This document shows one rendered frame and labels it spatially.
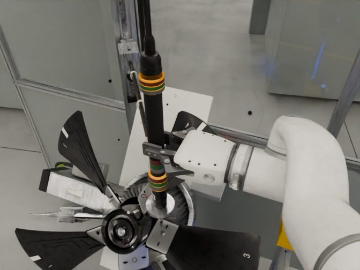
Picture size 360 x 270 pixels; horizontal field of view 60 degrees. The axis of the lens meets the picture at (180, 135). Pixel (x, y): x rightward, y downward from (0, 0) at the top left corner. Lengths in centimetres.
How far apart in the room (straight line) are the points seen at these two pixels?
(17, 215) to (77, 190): 156
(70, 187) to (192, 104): 50
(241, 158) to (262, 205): 125
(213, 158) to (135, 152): 59
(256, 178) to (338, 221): 21
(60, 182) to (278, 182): 79
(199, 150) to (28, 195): 226
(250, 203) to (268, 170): 126
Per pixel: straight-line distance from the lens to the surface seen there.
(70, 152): 102
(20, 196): 276
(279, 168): 55
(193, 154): 57
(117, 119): 174
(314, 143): 47
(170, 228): 90
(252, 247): 90
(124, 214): 85
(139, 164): 112
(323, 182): 45
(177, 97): 108
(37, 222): 255
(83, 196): 111
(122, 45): 121
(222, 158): 57
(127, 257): 94
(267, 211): 182
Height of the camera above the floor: 195
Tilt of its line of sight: 41 degrees down
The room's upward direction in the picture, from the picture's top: straight up
